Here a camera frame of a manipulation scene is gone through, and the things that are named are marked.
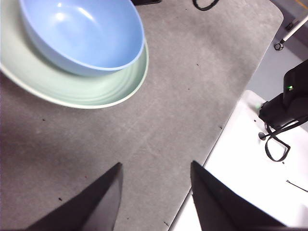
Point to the black flat object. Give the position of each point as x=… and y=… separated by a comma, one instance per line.
x=146, y=2

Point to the white pole stand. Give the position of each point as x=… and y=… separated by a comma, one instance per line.
x=296, y=27

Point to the blue ribbed bowl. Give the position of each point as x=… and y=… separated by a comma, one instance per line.
x=81, y=36

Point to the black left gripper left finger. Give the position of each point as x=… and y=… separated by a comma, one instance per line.
x=91, y=211

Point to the green round plate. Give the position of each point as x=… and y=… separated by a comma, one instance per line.
x=72, y=93

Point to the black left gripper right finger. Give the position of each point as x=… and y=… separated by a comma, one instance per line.
x=216, y=209

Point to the small dark floor bracket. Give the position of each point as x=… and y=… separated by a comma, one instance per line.
x=291, y=25

